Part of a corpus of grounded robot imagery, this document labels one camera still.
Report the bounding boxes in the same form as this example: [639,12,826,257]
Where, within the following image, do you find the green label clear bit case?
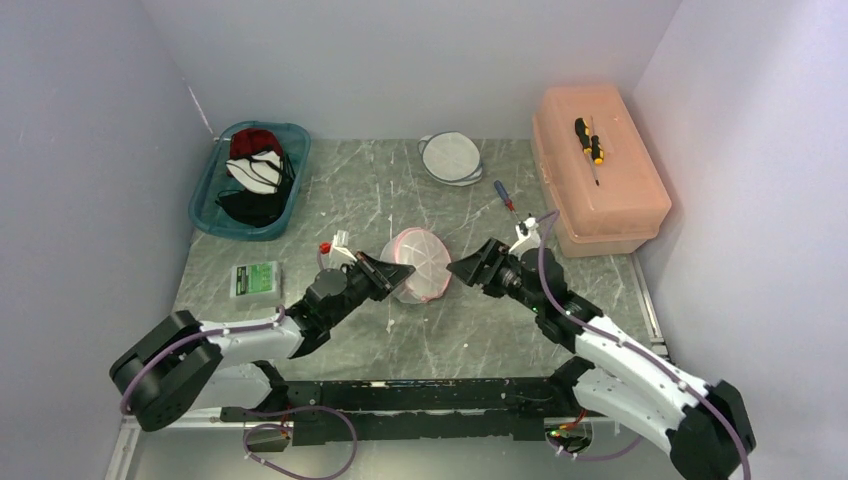
[229,260,282,310]

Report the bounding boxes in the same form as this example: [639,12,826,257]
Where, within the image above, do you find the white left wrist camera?
[318,230,357,268]

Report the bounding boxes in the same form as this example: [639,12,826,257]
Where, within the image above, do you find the red cloth garment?
[229,128,285,160]

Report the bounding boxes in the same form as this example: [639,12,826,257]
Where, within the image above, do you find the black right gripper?
[447,237,543,313]

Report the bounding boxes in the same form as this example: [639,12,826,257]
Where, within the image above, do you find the teal plastic tray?
[188,121,311,241]

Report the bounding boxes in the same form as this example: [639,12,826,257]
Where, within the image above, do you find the blue red handle screwdriver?
[493,180,521,223]

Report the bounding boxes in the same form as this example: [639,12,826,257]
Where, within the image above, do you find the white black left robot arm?
[109,252,416,432]

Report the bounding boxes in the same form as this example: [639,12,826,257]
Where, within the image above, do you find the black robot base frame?
[220,365,598,446]

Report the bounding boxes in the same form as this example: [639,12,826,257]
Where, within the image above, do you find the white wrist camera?
[318,230,357,268]
[509,216,541,258]

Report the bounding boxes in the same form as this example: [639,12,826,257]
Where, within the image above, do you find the black yellow screwdriver on box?
[574,117,604,186]

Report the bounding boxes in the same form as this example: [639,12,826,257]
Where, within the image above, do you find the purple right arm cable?
[535,210,753,480]

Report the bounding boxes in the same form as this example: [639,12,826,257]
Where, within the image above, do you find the orange translucent plastic storage box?
[531,85,672,258]

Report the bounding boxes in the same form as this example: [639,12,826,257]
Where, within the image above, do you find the aluminium extrusion rail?
[104,407,223,480]

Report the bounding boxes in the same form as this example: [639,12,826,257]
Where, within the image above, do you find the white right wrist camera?
[509,216,541,258]

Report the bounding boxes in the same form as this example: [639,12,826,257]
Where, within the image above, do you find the white mesh blue zip laundry bag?
[417,131,483,187]

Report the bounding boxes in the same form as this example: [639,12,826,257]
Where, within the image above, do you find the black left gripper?
[325,250,415,327]

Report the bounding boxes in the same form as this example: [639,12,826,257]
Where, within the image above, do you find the pink zip mesh laundry bag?
[380,227,452,304]

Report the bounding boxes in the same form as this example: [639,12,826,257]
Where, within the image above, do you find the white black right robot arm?
[447,239,756,479]

